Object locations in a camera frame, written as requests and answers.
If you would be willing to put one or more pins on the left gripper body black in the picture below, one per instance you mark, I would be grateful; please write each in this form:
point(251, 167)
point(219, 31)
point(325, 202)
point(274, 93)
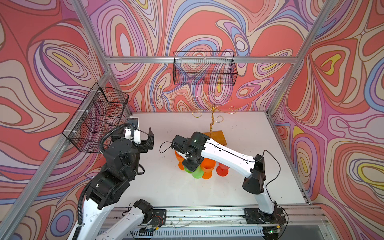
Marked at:
point(143, 147)

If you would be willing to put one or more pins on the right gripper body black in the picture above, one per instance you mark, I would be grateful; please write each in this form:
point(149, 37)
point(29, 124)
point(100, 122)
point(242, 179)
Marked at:
point(192, 163)

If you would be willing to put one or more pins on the orange wine glass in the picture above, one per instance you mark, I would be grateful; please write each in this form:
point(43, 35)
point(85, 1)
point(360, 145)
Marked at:
point(208, 166)
point(180, 159)

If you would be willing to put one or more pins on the green wine glass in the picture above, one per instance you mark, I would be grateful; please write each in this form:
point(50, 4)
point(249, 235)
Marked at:
point(197, 174)

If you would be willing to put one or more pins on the red wine glass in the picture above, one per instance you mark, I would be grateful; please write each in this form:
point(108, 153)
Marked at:
point(222, 170)

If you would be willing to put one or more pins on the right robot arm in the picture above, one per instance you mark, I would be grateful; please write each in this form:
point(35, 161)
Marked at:
point(199, 147)

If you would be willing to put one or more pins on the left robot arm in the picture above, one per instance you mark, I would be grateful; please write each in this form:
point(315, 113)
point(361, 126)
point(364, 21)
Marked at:
point(122, 147)

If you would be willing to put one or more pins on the wooden rack base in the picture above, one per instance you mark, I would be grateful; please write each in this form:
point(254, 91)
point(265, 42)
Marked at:
point(217, 136)

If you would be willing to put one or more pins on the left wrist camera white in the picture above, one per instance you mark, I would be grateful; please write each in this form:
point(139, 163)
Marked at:
point(133, 135)

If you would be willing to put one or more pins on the black wire basket left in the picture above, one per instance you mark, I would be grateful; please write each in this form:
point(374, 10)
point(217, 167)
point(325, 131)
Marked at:
point(99, 112)

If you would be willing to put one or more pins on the black wire basket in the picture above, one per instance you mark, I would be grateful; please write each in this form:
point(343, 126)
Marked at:
point(99, 112)
point(204, 68)

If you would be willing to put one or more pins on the gold wire glass rack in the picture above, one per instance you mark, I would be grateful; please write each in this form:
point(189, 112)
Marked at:
point(207, 102)

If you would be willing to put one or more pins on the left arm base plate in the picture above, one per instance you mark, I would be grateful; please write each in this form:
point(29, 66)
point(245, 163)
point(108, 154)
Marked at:
point(148, 230)

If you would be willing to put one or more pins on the aluminium mounting rail front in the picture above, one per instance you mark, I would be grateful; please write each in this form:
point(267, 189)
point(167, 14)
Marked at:
point(224, 220)

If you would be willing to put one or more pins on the black wire basket back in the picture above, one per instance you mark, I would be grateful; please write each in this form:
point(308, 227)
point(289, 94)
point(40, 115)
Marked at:
point(204, 68)

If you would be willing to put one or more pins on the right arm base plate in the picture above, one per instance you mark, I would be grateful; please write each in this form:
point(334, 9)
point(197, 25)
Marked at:
point(255, 216)

